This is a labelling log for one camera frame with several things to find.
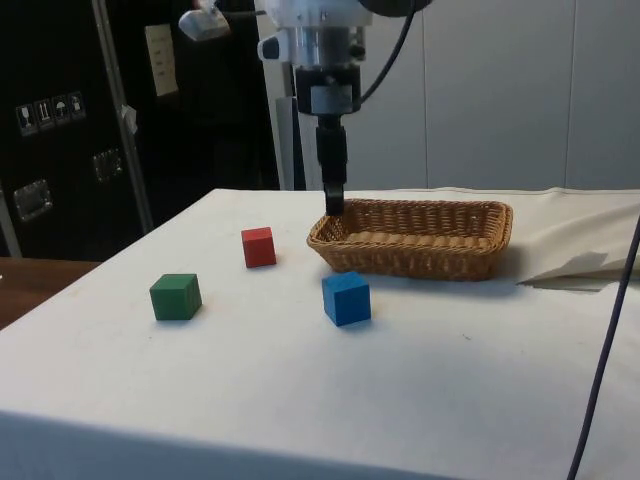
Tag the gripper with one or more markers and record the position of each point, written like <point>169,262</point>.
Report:
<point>327,80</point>

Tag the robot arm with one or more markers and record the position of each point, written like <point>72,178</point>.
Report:
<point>320,12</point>

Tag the green cube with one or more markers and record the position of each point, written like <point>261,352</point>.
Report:
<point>174,300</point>

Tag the wicker basket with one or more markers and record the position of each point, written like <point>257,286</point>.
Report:
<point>415,260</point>

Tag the black cabinet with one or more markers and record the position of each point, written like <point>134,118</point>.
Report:
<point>60,60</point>

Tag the red cube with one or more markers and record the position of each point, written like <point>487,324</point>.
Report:
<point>259,247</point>

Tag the blue cube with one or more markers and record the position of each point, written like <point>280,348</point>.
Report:
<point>345,300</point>

